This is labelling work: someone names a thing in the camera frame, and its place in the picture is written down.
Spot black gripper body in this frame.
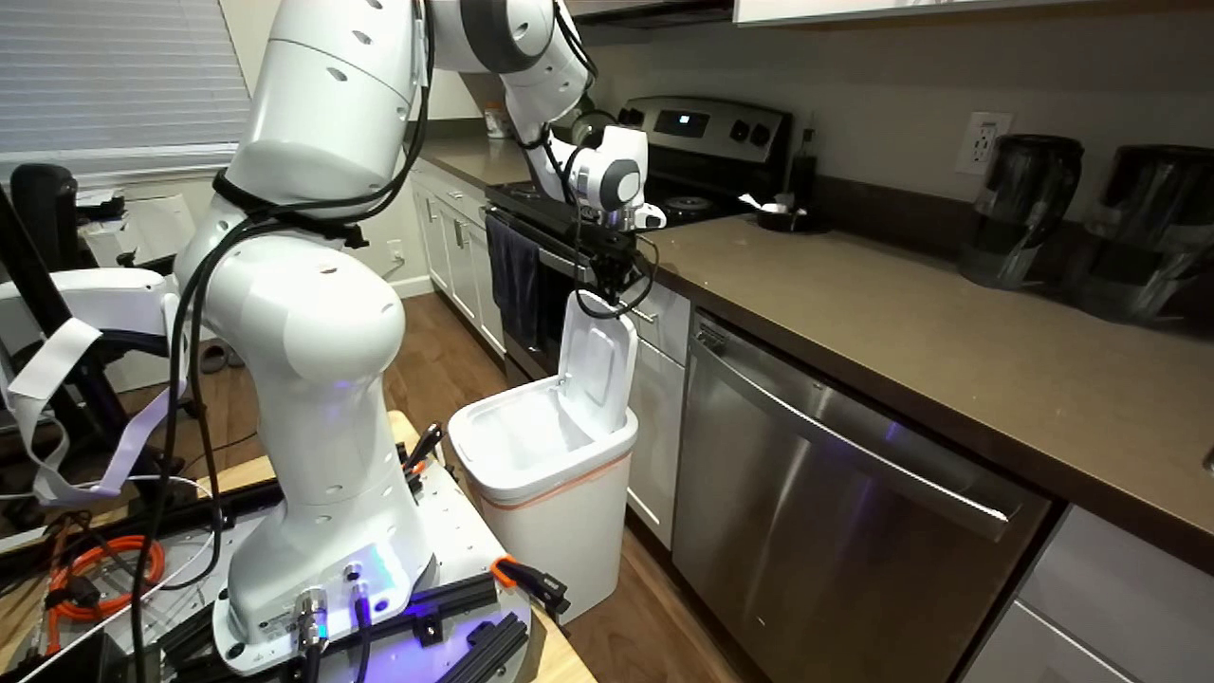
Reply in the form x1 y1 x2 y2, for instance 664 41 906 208
574 215 658 291

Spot white trash bin lid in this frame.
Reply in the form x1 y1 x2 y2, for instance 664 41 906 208
554 290 642 436

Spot white trash bin body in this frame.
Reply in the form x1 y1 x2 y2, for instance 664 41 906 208
445 375 642 625

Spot dark blue towel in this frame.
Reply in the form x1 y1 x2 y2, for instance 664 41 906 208
487 215 556 349

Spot white narrow drawer cabinet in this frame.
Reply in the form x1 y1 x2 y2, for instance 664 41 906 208
617 276 693 555

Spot white base cabinets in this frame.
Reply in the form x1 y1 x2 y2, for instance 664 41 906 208
409 157 507 361

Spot small dark dish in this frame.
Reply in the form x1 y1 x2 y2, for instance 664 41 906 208
736 187 827 239

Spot dark bottle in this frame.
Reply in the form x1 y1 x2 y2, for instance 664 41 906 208
787 124 822 205

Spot black red-tipped tool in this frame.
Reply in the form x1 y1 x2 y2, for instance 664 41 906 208
398 423 453 496

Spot white robot mounting table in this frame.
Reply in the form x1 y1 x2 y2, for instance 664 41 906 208
24 409 598 683

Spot stainless steel dishwasher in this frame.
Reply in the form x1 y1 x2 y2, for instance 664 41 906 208
672 309 1057 683

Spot black clamp bar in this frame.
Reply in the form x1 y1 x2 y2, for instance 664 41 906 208
433 611 534 683
359 574 505 645

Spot black coffee maker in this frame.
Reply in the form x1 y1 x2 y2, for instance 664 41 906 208
956 130 1088 291

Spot tan wooden board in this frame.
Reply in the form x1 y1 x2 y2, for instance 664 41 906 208
192 453 282 500

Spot dark glossy canister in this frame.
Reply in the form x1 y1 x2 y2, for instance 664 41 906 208
1072 139 1214 334

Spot white window blinds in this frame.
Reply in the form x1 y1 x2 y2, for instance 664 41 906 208
0 0 259 167

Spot black chair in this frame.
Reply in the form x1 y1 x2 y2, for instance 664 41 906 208
6 159 89 259

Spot black metal stand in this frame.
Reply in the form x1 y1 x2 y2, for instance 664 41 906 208
0 187 128 473

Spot grey base cabinet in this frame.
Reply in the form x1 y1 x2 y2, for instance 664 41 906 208
956 500 1214 683

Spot black clamp orange handle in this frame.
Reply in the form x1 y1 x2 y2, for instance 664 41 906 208
488 555 574 624

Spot white wall outlet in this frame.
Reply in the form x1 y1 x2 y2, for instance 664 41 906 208
951 110 1017 177

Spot white wall cabinet over counter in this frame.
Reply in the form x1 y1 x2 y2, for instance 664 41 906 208
732 0 1214 29

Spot white flat strap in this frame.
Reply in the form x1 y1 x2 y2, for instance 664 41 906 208
0 313 182 512

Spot orange cable coil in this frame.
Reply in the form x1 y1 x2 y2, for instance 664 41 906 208
41 533 172 625

